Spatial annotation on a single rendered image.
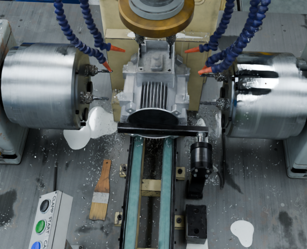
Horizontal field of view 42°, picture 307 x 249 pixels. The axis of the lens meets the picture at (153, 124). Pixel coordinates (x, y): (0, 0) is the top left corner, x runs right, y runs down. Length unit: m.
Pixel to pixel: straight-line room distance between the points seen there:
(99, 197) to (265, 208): 0.51
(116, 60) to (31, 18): 0.65
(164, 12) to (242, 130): 0.39
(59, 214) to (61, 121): 0.28
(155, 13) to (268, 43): 0.84
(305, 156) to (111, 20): 0.71
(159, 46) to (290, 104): 0.39
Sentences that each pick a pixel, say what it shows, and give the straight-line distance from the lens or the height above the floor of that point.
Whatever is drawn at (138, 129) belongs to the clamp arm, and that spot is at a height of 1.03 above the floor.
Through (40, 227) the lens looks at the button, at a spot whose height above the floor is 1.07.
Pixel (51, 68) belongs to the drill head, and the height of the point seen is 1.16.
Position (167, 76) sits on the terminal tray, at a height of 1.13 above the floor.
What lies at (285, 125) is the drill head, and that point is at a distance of 1.12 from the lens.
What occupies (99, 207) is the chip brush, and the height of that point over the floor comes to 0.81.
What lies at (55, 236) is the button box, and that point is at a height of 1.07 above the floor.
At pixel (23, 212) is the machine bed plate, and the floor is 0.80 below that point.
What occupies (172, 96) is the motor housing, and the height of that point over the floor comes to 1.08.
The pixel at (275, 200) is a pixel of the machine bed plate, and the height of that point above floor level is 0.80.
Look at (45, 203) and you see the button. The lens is 1.00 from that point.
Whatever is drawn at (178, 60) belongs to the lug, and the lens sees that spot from 1.18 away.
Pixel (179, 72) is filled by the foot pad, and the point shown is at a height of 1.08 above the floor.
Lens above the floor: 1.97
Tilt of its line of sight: 58 degrees down
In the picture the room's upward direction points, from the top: straight up
